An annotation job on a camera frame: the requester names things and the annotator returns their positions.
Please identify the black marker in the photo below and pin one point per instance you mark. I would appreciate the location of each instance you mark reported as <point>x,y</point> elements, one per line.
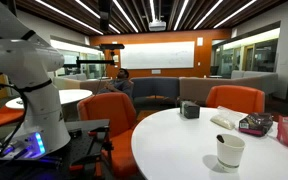
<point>220,138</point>

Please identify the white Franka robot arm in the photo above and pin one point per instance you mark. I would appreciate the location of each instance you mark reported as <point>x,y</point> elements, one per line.
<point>27,63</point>

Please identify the white paper cup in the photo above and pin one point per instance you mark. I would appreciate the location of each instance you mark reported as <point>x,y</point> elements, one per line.
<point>230,155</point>

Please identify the blue grey sofa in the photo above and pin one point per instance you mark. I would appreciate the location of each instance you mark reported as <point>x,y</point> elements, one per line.
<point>155,87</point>

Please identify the seated person in grey shirt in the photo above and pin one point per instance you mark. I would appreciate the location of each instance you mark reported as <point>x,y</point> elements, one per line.
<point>120,85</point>

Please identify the orange chair beside robot stand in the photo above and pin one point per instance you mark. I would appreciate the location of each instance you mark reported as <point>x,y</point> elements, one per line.
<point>112,111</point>

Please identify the small black box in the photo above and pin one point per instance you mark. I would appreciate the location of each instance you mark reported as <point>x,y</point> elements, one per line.
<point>190,110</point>

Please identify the beige sofa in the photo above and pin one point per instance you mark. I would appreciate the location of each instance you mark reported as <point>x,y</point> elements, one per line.
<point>197,88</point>

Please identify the white ceiling projector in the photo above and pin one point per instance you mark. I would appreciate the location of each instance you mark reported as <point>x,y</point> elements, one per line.
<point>157,25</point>

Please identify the small round white table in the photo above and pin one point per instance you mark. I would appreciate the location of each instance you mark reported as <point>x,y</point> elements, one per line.
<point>74,96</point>

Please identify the beige armchair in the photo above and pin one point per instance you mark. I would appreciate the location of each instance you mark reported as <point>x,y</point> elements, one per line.
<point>69,81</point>

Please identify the clear plastic bag white contents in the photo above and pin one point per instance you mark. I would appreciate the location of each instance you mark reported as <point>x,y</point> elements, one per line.
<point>223,120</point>

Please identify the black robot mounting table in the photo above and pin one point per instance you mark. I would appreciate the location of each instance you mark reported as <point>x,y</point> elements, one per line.
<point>80,146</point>

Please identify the orange chair with wide backrest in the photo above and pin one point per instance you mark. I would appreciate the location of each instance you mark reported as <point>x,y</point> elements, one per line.
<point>235,98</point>

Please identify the dark purple snack bag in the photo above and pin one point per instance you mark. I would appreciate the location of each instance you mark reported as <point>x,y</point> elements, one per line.
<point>255,124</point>

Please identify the white wall whiteboard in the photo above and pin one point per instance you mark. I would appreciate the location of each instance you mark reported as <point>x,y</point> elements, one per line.
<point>157,55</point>

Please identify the black camera on boom stand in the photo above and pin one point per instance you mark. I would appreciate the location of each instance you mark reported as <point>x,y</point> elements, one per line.
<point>111,46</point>

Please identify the white wall panel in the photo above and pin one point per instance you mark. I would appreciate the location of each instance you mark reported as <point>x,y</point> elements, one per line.
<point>200,41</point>

